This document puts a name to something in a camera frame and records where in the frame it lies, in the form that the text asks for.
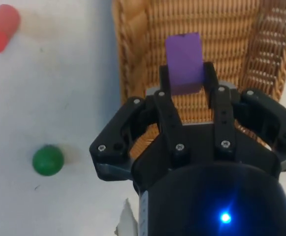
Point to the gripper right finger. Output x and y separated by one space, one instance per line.
224 115

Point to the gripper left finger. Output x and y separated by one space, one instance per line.
168 115

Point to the purple triangular block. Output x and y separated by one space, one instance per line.
184 64

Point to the wicker basket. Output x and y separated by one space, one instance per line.
219 29

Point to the red cylinder block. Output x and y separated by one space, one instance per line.
0 27

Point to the green ball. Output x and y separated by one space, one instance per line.
48 160

